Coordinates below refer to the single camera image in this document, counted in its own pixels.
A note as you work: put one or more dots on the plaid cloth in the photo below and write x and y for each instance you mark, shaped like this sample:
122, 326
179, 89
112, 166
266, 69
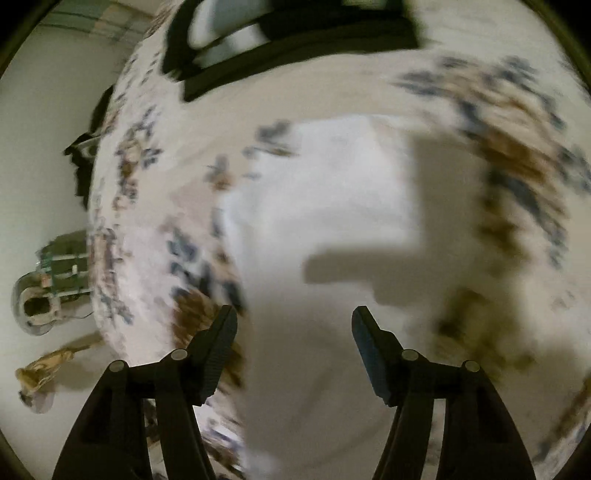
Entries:
92, 18

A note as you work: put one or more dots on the white small garment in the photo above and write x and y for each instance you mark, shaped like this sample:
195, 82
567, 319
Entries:
323, 277

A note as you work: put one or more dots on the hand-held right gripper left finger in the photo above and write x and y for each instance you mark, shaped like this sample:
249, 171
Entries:
217, 357

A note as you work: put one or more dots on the dark cloth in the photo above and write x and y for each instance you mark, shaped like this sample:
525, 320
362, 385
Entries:
87, 157

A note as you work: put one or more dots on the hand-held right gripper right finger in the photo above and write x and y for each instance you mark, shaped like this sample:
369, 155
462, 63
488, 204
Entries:
371, 357

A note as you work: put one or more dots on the brown plush slipper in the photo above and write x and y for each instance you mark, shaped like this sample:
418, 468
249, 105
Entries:
44, 369

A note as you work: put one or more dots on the floral bed sheet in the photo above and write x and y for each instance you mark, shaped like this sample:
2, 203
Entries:
485, 207

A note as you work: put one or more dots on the black and white garment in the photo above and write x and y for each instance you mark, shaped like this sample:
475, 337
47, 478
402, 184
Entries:
286, 41

